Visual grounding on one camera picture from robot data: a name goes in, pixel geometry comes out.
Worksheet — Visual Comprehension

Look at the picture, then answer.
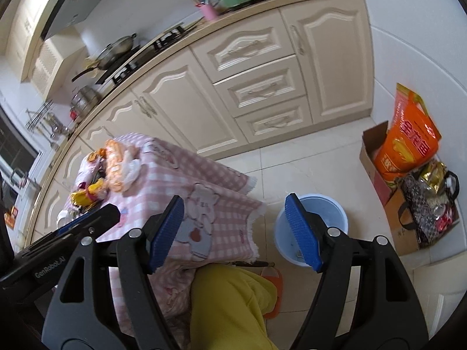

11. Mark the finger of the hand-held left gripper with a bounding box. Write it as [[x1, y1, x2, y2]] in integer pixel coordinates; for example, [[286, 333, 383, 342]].
[[15, 204, 122, 253]]

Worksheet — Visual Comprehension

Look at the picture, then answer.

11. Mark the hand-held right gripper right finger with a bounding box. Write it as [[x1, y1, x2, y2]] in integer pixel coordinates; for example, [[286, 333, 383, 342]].
[[285, 193, 429, 350]]

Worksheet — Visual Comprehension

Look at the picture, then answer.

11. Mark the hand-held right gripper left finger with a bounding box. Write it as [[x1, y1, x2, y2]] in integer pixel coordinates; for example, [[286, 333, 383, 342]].
[[42, 195, 185, 350]]

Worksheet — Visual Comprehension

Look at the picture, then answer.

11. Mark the blue plastic bucket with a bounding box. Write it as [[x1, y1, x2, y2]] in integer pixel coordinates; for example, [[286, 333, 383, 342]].
[[274, 194, 346, 266]]

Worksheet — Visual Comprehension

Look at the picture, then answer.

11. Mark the yellow snack wrapper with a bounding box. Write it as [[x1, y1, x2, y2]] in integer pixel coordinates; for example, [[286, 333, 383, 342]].
[[71, 182, 106, 207]]

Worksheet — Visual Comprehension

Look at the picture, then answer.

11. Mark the orange slipper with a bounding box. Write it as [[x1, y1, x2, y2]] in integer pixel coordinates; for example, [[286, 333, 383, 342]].
[[261, 266, 283, 319]]

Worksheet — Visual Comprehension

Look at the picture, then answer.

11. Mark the pink checked tablecloth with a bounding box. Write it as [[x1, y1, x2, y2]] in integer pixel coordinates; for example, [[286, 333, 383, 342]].
[[58, 135, 267, 340]]

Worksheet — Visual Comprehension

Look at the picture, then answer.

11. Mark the orange white snack bag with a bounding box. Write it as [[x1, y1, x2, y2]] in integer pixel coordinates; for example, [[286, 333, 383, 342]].
[[104, 139, 128, 194]]

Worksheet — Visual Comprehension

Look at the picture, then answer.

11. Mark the white plastic bag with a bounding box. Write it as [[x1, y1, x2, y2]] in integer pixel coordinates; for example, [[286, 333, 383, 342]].
[[120, 157, 141, 183]]

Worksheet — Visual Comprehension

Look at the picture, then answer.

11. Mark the person's yellow trouser leg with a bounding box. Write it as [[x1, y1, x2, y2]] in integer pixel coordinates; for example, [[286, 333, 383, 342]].
[[188, 264, 280, 350]]

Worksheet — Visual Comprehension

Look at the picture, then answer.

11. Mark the cream kitchen cabinet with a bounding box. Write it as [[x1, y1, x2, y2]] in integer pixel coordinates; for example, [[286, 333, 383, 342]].
[[27, 0, 374, 234]]

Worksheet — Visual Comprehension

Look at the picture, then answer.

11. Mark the plain brown cardboard box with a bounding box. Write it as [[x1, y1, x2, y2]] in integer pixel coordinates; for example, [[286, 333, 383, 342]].
[[383, 188, 422, 256]]

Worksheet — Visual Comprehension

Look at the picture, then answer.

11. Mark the window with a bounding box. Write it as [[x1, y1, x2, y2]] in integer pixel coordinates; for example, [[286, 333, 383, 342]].
[[0, 109, 41, 197]]

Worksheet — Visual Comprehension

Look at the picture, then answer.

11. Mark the cream cabinet drawer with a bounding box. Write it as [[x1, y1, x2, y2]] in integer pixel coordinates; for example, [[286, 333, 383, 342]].
[[213, 55, 307, 119], [235, 97, 314, 144], [191, 18, 298, 83]]

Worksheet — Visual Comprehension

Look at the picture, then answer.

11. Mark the steel cooking pot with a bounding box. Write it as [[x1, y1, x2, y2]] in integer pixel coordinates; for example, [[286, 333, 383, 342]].
[[69, 85, 103, 115]]

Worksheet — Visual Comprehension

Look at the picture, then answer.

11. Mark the orange rice bag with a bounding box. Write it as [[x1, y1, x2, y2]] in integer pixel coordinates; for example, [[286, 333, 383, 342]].
[[374, 83, 440, 183]]

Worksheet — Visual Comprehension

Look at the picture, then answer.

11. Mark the gold foil packet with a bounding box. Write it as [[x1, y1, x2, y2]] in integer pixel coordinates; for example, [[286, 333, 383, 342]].
[[416, 160, 447, 197]]

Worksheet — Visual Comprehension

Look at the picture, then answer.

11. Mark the black gas stove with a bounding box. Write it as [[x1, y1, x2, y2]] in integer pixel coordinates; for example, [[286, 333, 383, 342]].
[[97, 22, 205, 84]]

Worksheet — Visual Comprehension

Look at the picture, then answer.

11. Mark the steel wok with lid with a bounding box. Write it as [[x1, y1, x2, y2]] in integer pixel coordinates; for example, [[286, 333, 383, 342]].
[[71, 34, 141, 83]]

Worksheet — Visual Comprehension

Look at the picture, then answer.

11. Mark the range hood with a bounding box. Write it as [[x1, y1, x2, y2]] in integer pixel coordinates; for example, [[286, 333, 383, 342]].
[[40, 0, 121, 41]]

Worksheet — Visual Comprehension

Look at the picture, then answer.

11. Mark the pink utensil holder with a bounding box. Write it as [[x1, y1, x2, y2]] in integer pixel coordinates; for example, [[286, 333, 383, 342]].
[[199, 3, 219, 20]]

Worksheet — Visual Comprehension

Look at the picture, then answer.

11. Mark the metal wire rack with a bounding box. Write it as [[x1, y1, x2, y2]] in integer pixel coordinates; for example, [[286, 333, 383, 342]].
[[25, 100, 55, 132]]

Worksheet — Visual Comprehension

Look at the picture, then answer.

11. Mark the cream wall cabinet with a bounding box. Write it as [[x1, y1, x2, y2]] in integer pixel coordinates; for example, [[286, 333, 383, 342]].
[[0, 0, 74, 81]]

